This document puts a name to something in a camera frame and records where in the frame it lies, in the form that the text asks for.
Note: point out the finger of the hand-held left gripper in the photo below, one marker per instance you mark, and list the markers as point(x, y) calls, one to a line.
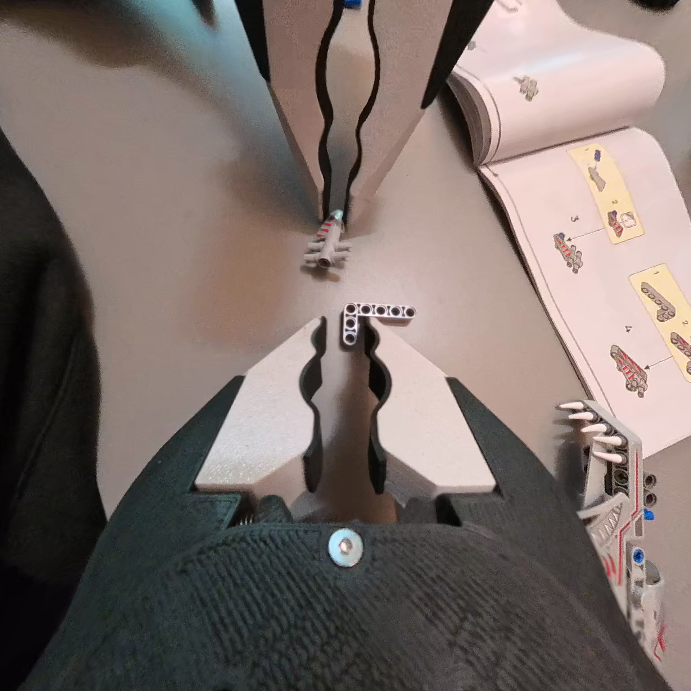
point(410, 54)
point(297, 65)

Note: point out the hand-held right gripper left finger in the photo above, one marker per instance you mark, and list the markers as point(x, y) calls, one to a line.
point(253, 432)

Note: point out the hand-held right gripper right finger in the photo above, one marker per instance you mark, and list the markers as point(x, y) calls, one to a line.
point(432, 437)

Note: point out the grey angled brick beam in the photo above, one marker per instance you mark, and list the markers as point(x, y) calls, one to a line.
point(350, 324)

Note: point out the small striped grey brick assembly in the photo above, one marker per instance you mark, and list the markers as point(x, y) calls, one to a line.
point(328, 237)

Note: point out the grey desk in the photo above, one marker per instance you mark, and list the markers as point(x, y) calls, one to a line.
point(162, 216)

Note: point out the open instruction booklet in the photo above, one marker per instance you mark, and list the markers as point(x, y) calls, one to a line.
point(567, 97)

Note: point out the grey toothed dinosaur head model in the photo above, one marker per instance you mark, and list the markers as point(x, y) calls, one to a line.
point(615, 486)

